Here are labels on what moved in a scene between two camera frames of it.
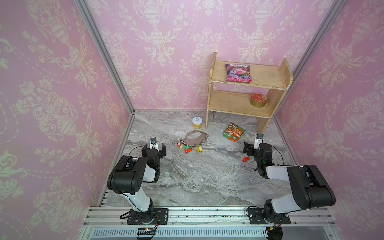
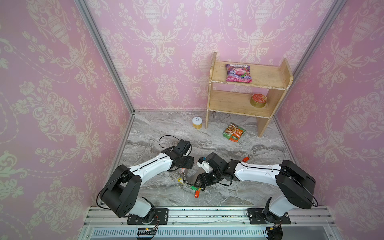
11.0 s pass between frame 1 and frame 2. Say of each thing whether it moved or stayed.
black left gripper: moved
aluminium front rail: stayed
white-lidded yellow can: stayed
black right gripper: moved
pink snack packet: stayed
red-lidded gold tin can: stayed
